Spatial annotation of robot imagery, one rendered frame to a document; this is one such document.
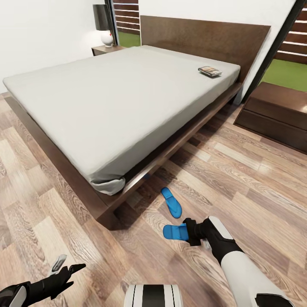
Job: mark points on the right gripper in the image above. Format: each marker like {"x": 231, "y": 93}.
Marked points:
{"x": 194, "y": 240}

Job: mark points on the hardback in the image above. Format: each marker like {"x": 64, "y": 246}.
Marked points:
{"x": 210, "y": 71}

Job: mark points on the bed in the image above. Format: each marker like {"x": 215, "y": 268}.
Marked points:
{"x": 109, "y": 121}

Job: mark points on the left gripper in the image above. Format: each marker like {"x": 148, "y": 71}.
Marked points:
{"x": 54, "y": 285}

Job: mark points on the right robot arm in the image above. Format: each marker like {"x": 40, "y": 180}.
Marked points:
{"x": 249, "y": 286}

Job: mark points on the sandal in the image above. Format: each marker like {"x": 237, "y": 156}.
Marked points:
{"x": 173, "y": 232}
{"x": 173, "y": 205}

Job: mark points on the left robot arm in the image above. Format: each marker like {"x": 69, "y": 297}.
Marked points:
{"x": 26, "y": 294}

